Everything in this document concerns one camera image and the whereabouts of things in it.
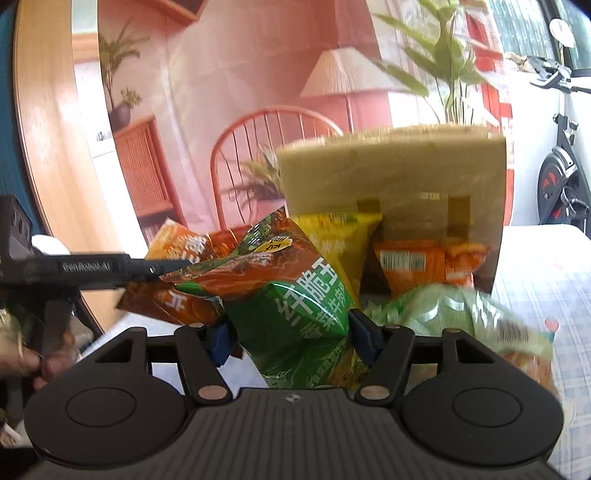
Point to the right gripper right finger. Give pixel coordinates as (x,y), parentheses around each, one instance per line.
(387,352)

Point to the cardboard box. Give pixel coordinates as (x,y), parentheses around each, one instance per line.
(430,182)

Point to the light green chip bag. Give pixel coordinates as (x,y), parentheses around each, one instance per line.
(466,322)

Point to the yellow chip bag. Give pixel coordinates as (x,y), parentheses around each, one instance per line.
(343,240)

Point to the orange tortilla chip bag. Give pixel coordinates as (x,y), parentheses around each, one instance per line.
(407,265)

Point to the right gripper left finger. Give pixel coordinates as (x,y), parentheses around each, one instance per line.
(201,350)

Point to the exercise bike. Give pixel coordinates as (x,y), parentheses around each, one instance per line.
(552,160)

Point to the plaid bed sheet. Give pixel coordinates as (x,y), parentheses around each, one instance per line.
(543,279)

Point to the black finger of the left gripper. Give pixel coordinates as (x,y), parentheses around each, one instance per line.
(142,270)

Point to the orange-brown chip bag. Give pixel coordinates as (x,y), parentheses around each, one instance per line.
(160,299)

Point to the person's left hand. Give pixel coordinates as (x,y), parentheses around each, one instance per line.
(18,361)

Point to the green potted plant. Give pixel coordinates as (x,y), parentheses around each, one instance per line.
(448,58)

